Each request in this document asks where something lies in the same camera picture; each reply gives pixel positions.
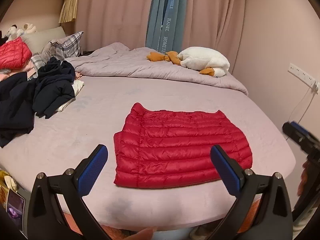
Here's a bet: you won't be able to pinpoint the pink curtain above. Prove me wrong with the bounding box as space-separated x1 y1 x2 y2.
75 0 245 65

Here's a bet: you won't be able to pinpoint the beige headboard cushion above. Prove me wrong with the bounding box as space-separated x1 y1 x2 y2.
22 27 66 54

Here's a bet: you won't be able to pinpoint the white garment under pile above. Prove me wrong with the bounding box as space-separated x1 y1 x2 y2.
55 80 85 113

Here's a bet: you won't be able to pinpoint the plaid pillow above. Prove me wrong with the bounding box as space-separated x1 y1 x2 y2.
30 31 84 71

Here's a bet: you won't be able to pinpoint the small plush toys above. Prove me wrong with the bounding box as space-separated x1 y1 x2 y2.
5 23 37 42

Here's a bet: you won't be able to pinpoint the dark navy clothes pile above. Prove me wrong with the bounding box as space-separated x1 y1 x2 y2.
1 57 75 148

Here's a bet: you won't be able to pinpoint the grey folded quilt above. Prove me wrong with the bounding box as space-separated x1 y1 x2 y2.
66 42 248 95

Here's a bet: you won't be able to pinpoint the red down jacket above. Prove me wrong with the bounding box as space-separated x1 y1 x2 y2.
0 37 32 70
114 102 253 189

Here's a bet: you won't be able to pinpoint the person's hand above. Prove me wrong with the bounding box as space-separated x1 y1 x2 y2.
124 227 157 240

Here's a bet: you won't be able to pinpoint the white goose plush toy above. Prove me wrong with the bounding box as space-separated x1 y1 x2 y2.
146 47 230 77

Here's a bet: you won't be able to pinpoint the white charger cable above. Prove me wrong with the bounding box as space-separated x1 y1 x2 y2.
287 86 316 124

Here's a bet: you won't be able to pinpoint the white wall power strip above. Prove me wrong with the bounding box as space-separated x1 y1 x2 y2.
288 63 319 93

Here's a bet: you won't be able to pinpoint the grey-blue curtain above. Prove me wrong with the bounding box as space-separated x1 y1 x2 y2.
145 0 187 54

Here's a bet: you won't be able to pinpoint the phone on nightstand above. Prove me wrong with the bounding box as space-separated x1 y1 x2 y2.
6 189 25 231

